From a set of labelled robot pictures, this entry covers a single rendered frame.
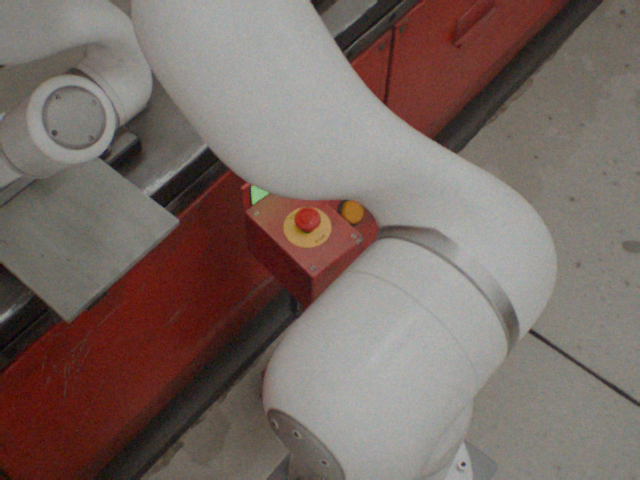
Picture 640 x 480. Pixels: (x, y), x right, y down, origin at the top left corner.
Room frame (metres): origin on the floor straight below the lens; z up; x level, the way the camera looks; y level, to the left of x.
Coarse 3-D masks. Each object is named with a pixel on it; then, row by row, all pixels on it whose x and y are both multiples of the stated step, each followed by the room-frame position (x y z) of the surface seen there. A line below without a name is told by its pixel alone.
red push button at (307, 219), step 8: (304, 208) 0.73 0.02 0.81; (312, 208) 0.73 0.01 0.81; (296, 216) 0.72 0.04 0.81; (304, 216) 0.71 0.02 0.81; (312, 216) 0.71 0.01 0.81; (320, 216) 0.72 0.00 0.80; (296, 224) 0.70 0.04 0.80; (304, 224) 0.70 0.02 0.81; (312, 224) 0.70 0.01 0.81; (304, 232) 0.70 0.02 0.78
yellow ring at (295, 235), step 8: (288, 216) 0.73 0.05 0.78; (288, 224) 0.72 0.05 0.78; (320, 224) 0.72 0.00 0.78; (328, 224) 0.72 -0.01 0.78; (288, 232) 0.70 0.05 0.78; (296, 232) 0.70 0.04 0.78; (312, 232) 0.70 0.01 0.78; (320, 232) 0.71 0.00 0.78; (328, 232) 0.71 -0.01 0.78; (296, 240) 0.69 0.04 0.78; (304, 240) 0.69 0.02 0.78; (312, 240) 0.69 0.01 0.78; (320, 240) 0.69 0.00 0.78
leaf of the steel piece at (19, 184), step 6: (18, 180) 0.62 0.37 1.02; (24, 180) 0.62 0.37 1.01; (30, 180) 0.63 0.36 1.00; (6, 186) 0.62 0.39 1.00; (12, 186) 0.61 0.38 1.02; (18, 186) 0.61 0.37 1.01; (24, 186) 0.62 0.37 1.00; (0, 192) 0.60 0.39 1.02; (6, 192) 0.60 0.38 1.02; (12, 192) 0.61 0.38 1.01; (18, 192) 0.61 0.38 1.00; (0, 198) 0.59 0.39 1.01; (6, 198) 0.60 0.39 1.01
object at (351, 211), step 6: (342, 204) 0.79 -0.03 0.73; (348, 204) 0.79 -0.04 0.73; (354, 204) 0.79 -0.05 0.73; (360, 204) 0.80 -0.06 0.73; (342, 210) 0.78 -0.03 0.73; (348, 210) 0.78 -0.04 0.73; (354, 210) 0.78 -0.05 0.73; (360, 210) 0.79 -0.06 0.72; (342, 216) 0.77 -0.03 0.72; (348, 216) 0.77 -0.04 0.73; (354, 216) 0.77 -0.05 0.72; (360, 216) 0.78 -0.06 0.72; (348, 222) 0.77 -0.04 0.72; (354, 222) 0.77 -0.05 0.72
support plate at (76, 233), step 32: (96, 160) 0.66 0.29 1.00; (32, 192) 0.61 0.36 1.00; (64, 192) 0.61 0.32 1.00; (96, 192) 0.61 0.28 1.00; (128, 192) 0.62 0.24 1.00; (0, 224) 0.56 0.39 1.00; (32, 224) 0.57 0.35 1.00; (64, 224) 0.57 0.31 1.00; (96, 224) 0.57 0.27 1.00; (128, 224) 0.57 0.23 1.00; (160, 224) 0.57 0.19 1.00; (0, 256) 0.52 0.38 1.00; (32, 256) 0.52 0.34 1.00; (64, 256) 0.52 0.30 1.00; (96, 256) 0.52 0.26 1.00; (128, 256) 0.52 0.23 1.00; (32, 288) 0.48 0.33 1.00; (64, 288) 0.48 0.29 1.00; (96, 288) 0.48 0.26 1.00
